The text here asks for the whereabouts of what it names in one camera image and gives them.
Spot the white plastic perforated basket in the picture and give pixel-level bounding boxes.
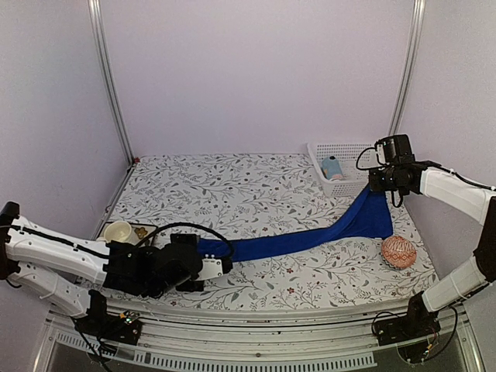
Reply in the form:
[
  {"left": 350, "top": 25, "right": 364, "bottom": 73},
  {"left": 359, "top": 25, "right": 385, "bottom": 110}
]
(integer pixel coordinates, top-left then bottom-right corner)
[{"left": 307, "top": 143, "right": 378, "bottom": 197}]

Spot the front aluminium rail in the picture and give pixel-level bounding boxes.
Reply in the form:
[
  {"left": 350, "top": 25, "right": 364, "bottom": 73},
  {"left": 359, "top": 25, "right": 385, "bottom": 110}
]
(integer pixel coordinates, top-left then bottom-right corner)
[{"left": 33, "top": 300, "right": 487, "bottom": 371}]

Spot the right aluminium frame post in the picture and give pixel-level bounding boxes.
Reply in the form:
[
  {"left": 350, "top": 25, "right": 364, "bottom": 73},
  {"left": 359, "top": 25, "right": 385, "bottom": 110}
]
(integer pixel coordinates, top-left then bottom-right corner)
[{"left": 388, "top": 0, "right": 426, "bottom": 135}]

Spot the dark blue towel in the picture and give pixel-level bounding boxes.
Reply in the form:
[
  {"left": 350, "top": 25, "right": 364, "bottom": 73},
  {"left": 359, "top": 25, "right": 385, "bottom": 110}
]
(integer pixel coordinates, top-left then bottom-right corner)
[{"left": 195, "top": 185, "right": 394, "bottom": 264}]

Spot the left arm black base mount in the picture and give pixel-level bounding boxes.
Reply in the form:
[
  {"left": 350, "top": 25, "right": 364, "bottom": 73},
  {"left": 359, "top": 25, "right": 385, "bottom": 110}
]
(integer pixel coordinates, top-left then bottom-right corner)
[{"left": 74, "top": 290, "right": 143, "bottom": 346}]

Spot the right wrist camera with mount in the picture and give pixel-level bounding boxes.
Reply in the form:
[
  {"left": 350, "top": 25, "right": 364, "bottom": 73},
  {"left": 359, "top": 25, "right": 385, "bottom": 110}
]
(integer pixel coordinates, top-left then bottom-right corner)
[{"left": 374, "top": 140, "right": 387, "bottom": 166}]

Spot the floral patterned tablecloth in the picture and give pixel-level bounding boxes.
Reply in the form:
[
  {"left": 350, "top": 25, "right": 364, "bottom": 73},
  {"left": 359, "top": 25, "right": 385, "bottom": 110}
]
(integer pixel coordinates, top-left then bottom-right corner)
[{"left": 111, "top": 154, "right": 437, "bottom": 312}]

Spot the left black braided cable loop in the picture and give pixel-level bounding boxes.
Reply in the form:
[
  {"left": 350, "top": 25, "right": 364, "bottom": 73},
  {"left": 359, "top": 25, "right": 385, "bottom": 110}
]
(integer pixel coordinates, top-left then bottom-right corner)
[{"left": 145, "top": 222, "right": 236, "bottom": 259}]

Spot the aluminium frame post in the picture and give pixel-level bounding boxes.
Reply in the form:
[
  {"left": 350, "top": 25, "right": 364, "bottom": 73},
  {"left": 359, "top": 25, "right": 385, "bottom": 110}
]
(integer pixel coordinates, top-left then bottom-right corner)
[
  {"left": 388, "top": 0, "right": 426, "bottom": 135},
  {"left": 88, "top": 0, "right": 135, "bottom": 167}
]

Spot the red white patterned bowl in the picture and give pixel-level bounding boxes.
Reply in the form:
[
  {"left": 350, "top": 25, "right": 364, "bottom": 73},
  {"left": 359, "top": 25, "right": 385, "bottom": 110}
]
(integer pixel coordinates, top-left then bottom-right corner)
[{"left": 381, "top": 236, "right": 417, "bottom": 269}]

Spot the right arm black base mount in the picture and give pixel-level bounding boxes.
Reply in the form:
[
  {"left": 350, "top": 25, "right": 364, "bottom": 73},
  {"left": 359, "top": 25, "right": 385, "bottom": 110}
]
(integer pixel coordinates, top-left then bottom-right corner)
[{"left": 371, "top": 292, "right": 441, "bottom": 346}]

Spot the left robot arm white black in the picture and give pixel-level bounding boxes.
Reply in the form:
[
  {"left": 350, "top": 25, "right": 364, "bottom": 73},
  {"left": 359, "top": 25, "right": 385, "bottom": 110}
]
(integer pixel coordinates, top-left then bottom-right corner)
[{"left": 1, "top": 201, "right": 204, "bottom": 336}]

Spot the light blue orange dotted towel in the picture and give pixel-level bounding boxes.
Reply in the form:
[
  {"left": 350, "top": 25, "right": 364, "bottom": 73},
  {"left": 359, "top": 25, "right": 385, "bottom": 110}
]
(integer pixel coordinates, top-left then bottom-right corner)
[{"left": 321, "top": 156, "right": 344, "bottom": 181}]

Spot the left aluminium frame post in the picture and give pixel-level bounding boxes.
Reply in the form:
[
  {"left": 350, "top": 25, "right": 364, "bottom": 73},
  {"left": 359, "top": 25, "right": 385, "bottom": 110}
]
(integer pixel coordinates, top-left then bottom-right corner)
[{"left": 88, "top": 0, "right": 135, "bottom": 167}]

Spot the cream ribbed mug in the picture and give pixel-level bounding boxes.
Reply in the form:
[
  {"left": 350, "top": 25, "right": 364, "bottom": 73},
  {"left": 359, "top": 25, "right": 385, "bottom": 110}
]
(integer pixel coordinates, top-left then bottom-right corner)
[{"left": 103, "top": 221, "right": 132, "bottom": 243}]

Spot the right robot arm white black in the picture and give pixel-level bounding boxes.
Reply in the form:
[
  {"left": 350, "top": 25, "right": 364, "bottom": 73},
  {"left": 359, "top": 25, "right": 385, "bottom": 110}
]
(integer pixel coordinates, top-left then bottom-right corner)
[{"left": 368, "top": 134, "right": 495, "bottom": 338}]

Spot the floral square coaster tile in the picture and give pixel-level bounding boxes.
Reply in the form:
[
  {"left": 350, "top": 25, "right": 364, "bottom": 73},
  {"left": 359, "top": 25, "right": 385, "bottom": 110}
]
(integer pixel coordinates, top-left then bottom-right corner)
[{"left": 97, "top": 222, "right": 157, "bottom": 245}]

